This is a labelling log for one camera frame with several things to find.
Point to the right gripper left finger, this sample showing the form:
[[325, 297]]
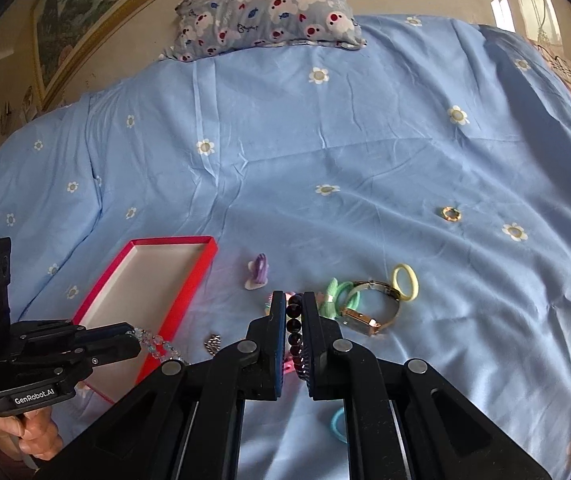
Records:
[[183, 421]]

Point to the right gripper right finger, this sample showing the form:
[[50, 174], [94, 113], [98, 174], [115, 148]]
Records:
[[404, 421]]

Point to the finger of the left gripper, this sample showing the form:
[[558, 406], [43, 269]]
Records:
[[103, 333], [117, 348]]

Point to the yellow hair elastic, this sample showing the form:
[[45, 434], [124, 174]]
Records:
[[405, 281]]

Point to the yellow-green plastic hair claw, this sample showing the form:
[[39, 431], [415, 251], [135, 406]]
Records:
[[268, 303]]

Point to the red jewelry box tray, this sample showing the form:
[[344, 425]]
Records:
[[150, 284]]

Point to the person's left hand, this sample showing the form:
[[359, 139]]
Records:
[[34, 434]]

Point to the blue hair elastic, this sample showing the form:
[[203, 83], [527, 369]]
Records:
[[337, 425]]

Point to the gold square wristwatch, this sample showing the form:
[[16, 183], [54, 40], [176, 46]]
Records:
[[370, 307]]

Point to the light blue floral bedsheet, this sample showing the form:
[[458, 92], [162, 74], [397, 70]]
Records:
[[443, 145]]

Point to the gold framed landscape painting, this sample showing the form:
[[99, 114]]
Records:
[[66, 32]]

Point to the grey patterned pillow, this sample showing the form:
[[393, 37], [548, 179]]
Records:
[[213, 27]]

